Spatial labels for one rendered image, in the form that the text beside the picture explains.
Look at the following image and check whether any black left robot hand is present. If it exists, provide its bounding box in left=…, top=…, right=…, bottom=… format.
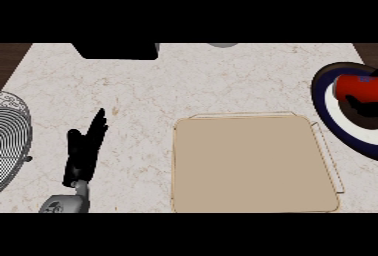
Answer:
left=60, top=107, right=110, bottom=189

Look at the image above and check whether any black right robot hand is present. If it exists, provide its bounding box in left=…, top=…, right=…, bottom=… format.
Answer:
left=344, top=94, right=378, bottom=118

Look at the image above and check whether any red can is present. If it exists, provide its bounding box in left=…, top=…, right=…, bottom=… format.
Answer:
left=330, top=73, right=378, bottom=105

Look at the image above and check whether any navy rimmed white plate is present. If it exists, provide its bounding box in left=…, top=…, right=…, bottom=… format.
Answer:
left=310, top=61, right=378, bottom=156

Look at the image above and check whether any tan rectangular tray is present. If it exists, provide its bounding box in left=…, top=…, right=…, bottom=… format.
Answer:
left=169, top=111, right=347, bottom=214

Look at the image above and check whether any black appliance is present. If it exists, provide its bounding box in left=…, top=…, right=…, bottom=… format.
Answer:
left=72, top=42, right=162, bottom=61

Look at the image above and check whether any grey round object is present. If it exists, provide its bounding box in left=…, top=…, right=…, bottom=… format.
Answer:
left=205, top=42, right=240, bottom=49

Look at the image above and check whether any wire basket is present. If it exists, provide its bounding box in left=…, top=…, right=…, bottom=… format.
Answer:
left=0, top=91, right=35, bottom=194

